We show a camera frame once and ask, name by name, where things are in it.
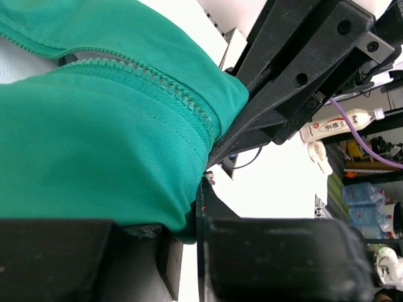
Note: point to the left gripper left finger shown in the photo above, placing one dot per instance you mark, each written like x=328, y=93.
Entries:
x=88, y=260

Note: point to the white handheld fan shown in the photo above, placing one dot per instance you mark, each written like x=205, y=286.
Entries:
x=317, y=154

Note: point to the green zip jacket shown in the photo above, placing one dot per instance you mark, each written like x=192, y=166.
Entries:
x=124, y=134

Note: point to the white drink bottle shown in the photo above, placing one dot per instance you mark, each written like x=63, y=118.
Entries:
x=336, y=125

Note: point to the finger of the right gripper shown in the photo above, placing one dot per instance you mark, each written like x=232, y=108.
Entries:
x=281, y=32
x=260, y=124

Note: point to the water bottle pack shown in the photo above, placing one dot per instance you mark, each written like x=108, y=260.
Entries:
x=366, y=202

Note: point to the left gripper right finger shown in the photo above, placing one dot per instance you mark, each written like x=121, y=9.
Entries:
x=255, y=259

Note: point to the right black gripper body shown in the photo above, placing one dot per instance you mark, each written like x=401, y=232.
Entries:
x=322, y=65

